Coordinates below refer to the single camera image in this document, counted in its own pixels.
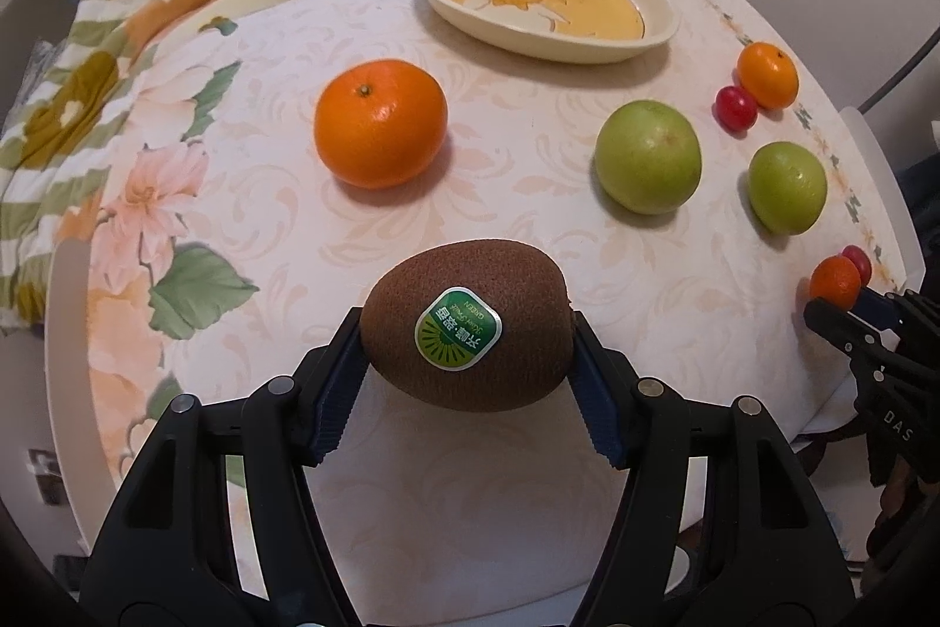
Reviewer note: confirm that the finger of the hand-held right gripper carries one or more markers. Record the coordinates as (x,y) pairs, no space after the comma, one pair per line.
(837,326)
(877,304)

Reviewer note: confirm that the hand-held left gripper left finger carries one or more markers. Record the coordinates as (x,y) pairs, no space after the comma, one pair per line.
(334,392)

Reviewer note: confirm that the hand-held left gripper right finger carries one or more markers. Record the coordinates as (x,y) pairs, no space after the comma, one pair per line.
(598,403)

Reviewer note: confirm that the small tangerine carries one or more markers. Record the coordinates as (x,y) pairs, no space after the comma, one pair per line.
(835,282)

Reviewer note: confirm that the red cherry tomato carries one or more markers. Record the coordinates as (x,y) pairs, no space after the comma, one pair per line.
(857,260)
(736,109)

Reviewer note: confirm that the brown kiwi with green sticker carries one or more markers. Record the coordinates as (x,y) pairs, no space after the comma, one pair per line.
(470,333)

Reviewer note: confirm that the small green apple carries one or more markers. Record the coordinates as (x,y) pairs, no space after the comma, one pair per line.
(787,188)

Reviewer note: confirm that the large green apple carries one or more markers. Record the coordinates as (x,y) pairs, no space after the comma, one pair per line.
(648,157)

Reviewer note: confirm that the medium tangerine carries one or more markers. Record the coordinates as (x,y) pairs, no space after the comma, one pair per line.
(767,76)

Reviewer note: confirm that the large orange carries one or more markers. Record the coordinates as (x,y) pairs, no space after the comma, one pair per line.
(382,124)

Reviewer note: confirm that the white patterned tablecloth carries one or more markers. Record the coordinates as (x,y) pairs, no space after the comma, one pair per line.
(514,216)

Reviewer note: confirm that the striped floral blanket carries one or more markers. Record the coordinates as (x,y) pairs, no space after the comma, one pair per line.
(110,83)

